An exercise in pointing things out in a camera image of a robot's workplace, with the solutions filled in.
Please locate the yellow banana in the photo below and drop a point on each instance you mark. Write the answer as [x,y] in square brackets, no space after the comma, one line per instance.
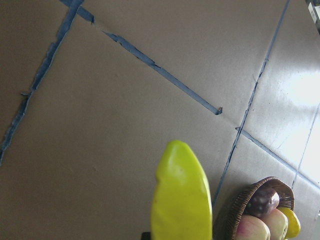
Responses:
[181,206]

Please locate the brown wicker basket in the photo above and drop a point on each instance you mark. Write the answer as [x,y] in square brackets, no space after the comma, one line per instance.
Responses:
[232,214]

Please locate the dark purple fruit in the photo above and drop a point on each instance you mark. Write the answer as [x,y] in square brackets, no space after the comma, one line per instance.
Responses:
[262,202]

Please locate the red yellow apple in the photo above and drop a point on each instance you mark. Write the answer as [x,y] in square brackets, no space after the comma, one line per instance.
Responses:
[252,228]

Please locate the yellow lemon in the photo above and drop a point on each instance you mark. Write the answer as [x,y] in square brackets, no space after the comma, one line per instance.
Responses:
[294,225]

